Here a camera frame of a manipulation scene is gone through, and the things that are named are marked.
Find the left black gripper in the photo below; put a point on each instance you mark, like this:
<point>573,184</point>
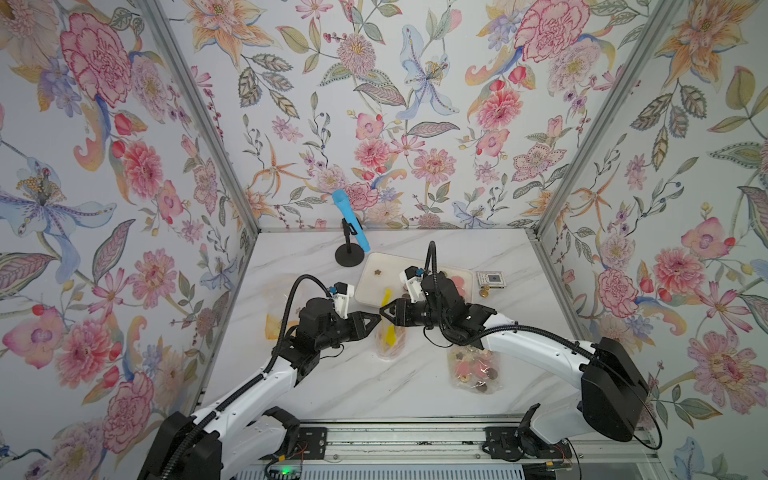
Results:
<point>356,324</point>

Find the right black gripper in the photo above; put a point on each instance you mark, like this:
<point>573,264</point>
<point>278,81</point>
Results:
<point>404,312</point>

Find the ziploc bag of cookies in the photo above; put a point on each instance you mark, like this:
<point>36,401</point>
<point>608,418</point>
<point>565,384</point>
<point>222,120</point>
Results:
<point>473,369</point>
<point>389,339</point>

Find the ziploc bag yellow duck print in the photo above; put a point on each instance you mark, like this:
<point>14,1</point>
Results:
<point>276,301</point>

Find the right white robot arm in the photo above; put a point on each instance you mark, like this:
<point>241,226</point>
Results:
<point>610,392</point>

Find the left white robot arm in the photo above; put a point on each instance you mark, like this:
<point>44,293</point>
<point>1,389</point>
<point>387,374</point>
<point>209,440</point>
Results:
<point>220,440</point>

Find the pile of poured cookies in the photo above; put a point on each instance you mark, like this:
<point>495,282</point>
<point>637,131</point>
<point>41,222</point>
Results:
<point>460,283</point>

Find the white rectangular tray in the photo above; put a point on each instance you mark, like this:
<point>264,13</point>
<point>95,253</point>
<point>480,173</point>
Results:
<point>374,292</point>

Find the black microphone stand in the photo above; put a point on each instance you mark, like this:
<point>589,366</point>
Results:
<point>349,254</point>

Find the small QR code box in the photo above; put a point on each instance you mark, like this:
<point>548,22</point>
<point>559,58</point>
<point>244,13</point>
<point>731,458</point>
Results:
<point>491,279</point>

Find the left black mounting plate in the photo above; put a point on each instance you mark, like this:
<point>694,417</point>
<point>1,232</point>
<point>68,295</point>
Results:
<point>305,443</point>

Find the black mounting plate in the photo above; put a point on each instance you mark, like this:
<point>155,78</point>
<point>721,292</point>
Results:
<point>514,444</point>
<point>305,443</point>

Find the blue microphone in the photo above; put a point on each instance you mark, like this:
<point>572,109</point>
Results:
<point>342,202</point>

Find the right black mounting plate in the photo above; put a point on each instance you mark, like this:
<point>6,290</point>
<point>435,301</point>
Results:
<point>514,444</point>

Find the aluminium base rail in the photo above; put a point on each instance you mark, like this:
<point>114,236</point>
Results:
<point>454,440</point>

